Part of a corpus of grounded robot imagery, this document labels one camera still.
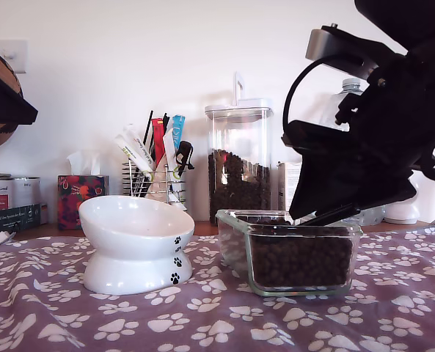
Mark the white wall switch plate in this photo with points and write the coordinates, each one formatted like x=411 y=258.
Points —
x=19 y=55

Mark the black plastic measuring spoon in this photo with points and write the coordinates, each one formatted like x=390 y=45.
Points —
x=331 y=217

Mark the small white round camera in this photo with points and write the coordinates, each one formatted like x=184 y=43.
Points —
x=400 y=214

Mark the plain silver tin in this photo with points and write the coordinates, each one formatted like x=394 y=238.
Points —
x=28 y=190

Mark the red stick sachet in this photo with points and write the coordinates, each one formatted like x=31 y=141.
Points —
x=158 y=139

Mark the white sachet with dark text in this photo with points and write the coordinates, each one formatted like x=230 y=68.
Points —
x=135 y=138

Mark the floral red tissue box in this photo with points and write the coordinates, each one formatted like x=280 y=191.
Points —
x=81 y=198

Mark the thin black straw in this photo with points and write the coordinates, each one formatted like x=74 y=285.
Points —
x=149 y=124

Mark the small brown box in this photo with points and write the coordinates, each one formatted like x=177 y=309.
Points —
x=45 y=214

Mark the blue stick sachet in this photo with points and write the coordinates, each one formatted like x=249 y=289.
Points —
x=178 y=128

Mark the rectangular clear glass container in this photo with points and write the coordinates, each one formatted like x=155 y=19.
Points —
x=298 y=256

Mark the brown cat food kibble mass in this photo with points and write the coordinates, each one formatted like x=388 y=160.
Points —
x=239 y=194
x=301 y=256

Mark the tall clear white-lidded storage jar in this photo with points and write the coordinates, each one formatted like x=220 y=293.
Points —
x=239 y=183

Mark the dark green flat box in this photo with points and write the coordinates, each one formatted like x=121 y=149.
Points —
x=11 y=220

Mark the large blue-label water bottle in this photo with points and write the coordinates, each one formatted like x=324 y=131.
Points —
x=331 y=110

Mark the white paper tissue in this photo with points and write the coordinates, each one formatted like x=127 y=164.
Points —
x=85 y=161

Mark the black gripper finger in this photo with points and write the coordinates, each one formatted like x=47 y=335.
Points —
x=331 y=183
x=4 y=106

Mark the white ceramic paw-print cat bowl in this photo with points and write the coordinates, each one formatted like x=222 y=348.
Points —
x=129 y=227

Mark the white printed carton box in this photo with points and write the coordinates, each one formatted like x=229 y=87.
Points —
x=287 y=183

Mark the white sachet with green print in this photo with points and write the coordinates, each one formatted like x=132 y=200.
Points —
x=129 y=154

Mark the purple paw-print tablecloth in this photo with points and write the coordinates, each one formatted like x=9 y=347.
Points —
x=217 y=322

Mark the plain white stick sachet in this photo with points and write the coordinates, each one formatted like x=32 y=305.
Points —
x=169 y=146

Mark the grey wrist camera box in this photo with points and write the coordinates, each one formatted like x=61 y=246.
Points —
x=323 y=45

